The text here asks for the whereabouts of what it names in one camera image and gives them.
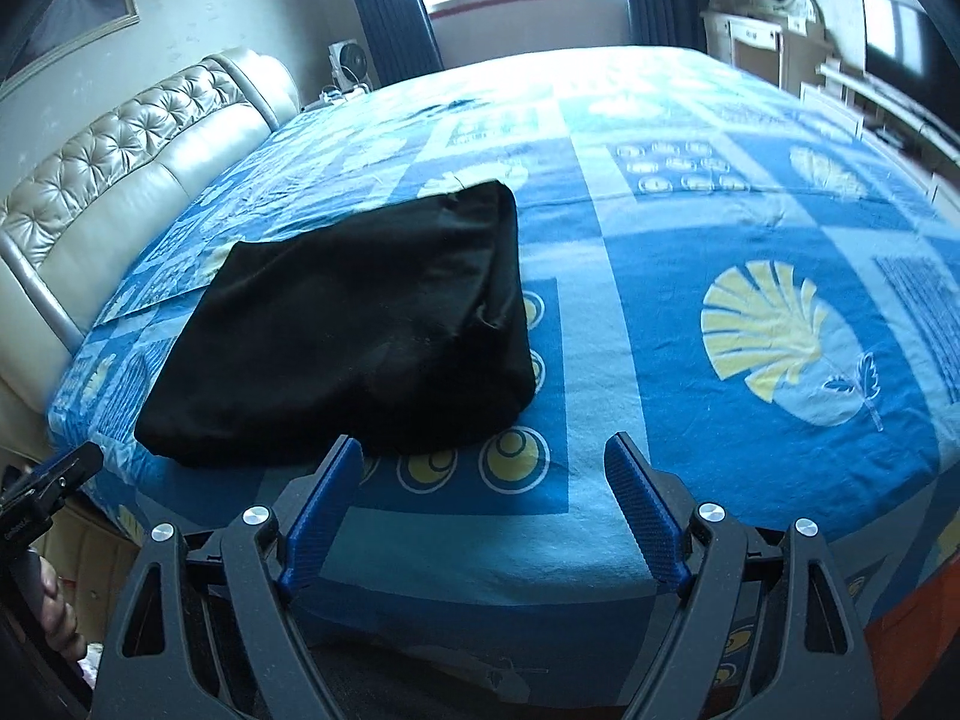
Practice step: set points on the beige leather headboard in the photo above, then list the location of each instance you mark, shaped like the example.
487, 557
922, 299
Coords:
112, 187

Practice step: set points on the white fan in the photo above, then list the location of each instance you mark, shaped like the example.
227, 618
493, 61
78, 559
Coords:
349, 64

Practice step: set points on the black pants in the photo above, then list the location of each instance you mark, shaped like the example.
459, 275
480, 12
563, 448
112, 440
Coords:
337, 330

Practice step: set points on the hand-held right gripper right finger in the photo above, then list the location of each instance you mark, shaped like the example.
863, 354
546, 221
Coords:
645, 510

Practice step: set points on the white dresser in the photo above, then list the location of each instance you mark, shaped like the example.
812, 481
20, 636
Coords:
757, 41

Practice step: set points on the framed wall picture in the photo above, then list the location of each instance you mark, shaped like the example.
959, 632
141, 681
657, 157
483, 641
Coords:
67, 0

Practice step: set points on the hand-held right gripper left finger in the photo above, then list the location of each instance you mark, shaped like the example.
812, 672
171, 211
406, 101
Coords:
322, 517

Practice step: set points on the white television cabinet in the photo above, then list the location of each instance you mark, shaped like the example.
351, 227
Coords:
877, 105

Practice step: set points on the black television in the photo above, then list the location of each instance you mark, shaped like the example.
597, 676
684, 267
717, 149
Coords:
900, 37

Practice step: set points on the person's left hand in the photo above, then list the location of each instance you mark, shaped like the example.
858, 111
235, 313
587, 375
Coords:
64, 615

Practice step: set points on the blue patterned bedsheet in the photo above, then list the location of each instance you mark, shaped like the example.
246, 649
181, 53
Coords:
712, 240

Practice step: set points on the beige wooden nightstand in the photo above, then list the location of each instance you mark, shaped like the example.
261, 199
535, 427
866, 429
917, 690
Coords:
90, 555

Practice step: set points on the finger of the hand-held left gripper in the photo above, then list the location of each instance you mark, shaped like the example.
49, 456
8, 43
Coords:
71, 469

